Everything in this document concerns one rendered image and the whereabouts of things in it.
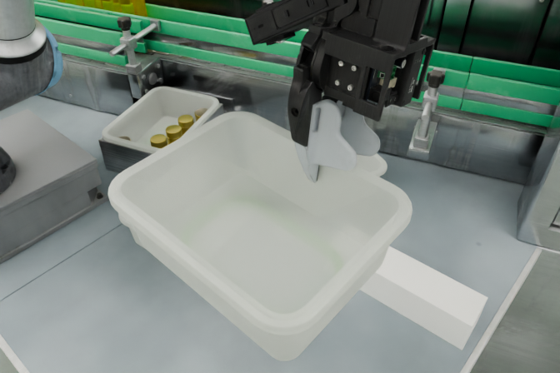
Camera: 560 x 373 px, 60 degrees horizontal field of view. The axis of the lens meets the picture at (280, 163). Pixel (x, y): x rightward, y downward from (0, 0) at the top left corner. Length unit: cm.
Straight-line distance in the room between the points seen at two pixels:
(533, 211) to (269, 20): 63
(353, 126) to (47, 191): 62
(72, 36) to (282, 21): 87
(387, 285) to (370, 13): 49
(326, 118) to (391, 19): 10
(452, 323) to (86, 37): 95
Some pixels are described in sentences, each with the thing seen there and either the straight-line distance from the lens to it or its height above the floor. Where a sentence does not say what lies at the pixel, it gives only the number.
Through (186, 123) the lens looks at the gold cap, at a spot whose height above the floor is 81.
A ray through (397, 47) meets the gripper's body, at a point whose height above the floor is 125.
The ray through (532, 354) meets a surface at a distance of 123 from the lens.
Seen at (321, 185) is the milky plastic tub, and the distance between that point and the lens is 47.
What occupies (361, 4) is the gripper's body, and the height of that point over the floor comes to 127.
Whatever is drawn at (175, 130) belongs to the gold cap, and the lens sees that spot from 106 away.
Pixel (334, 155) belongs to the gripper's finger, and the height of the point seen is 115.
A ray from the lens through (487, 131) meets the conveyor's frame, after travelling 103.
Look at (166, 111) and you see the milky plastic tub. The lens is 119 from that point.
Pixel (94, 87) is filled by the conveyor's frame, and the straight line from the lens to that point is 126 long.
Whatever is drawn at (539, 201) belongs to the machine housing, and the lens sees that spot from 92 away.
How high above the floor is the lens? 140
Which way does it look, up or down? 38 degrees down
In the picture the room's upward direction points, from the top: straight up
